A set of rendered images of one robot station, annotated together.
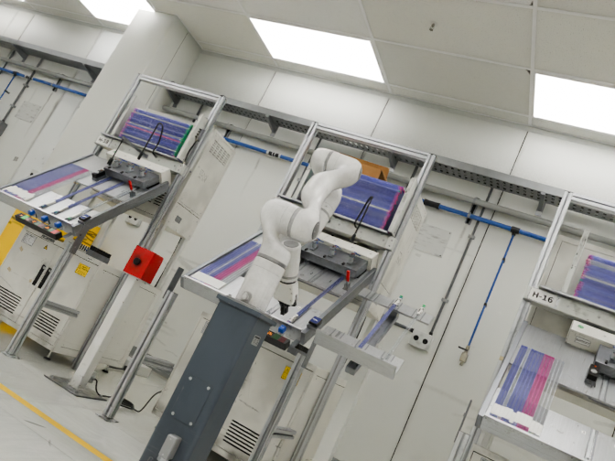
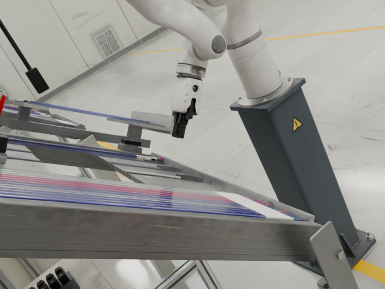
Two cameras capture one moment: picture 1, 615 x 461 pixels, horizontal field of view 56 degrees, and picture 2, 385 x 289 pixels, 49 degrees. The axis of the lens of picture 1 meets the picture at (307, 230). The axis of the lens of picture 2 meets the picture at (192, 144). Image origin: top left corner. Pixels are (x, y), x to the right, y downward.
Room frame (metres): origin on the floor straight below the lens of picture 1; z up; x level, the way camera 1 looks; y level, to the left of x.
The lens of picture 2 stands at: (3.28, 0.74, 1.18)
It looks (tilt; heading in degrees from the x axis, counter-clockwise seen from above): 22 degrees down; 223
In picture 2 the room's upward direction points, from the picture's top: 28 degrees counter-clockwise
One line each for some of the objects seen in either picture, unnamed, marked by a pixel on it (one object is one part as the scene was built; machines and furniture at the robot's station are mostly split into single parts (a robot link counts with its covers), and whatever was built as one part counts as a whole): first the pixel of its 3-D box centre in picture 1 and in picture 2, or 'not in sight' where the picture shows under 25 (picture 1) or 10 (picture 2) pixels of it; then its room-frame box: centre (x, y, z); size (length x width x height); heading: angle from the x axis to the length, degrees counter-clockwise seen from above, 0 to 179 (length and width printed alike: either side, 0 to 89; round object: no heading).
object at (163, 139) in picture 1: (123, 216); not in sight; (3.86, 1.14, 0.95); 1.35 x 0.82 x 1.90; 154
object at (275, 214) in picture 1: (276, 231); (235, 0); (2.15, 0.10, 1.00); 0.19 x 0.12 x 0.24; 71
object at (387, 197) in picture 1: (353, 198); not in sight; (3.06, -0.15, 1.52); 0.51 x 0.13 x 0.27; 64
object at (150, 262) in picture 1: (113, 317); not in sight; (3.10, 0.70, 0.39); 0.24 x 0.24 x 0.78; 64
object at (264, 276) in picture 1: (259, 285); (255, 66); (2.13, 0.07, 0.79); 0.19 x 0.19 x 0.18
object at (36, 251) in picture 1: (81, 245); not in sight; (3.67, 1.22, 0.66); 1.01 x 0.73 x 1.31; 154
